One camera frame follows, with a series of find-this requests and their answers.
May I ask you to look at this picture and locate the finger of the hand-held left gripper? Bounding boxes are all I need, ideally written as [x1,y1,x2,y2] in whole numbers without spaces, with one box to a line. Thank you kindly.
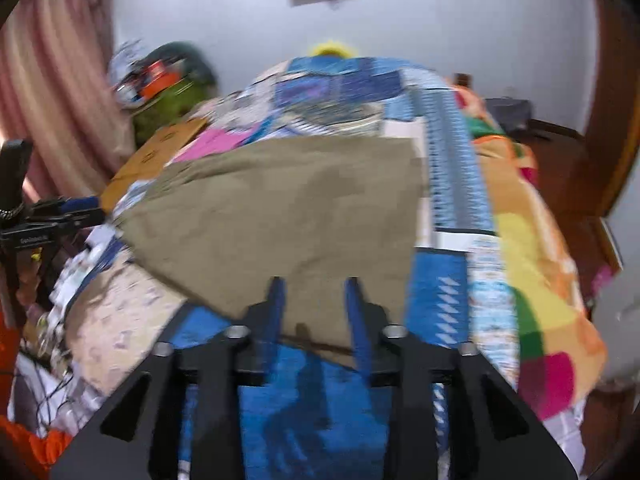
[30,196,106,228]

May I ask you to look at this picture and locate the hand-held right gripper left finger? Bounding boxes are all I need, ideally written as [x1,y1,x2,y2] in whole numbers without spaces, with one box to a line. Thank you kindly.
[51,276,287,480]

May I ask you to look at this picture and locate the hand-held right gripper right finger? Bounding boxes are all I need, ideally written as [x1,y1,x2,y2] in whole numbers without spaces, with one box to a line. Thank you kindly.
[343,276,578,480]

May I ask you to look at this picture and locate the olive green pants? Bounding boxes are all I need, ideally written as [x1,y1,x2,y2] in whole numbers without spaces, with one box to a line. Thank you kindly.
[113,136,430,370]

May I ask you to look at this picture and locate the blue patchwork blanket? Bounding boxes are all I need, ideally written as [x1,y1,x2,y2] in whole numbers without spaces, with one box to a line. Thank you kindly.
[30,55,521,480]

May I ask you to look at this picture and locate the cardboard box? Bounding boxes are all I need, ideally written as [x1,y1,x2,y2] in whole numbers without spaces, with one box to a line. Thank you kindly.
[100,116,211,213]

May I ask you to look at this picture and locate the pink curtain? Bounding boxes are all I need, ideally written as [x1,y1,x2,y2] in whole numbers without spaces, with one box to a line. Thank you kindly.
[0,0,138,201]

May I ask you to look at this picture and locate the green bag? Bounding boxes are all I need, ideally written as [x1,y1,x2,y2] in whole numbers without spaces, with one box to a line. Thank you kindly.
[131,42,218,147]

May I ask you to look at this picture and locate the orange box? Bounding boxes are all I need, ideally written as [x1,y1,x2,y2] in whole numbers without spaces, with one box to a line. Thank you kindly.
[136,60,182,101]

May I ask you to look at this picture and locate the pink cloth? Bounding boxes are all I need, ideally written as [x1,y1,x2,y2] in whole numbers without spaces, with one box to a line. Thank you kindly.
[171,127,261,163]

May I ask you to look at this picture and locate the colourful orange yellow quilt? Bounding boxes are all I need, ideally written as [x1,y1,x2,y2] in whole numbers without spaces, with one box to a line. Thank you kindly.
[452,82,608,421]

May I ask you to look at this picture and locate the orange cloth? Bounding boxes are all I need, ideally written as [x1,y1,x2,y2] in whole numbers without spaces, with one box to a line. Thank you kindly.
[0,310,73,478]

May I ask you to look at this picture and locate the grey box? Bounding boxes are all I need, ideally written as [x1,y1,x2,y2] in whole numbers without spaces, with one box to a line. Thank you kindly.
[484,97,533,133]

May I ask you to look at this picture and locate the yellow plush toy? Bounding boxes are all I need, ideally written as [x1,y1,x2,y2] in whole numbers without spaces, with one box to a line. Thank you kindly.
[309,40,357,59]

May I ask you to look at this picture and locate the wooden door frame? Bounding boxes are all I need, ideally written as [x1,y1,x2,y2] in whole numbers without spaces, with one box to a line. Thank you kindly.
[575,0,640,221]

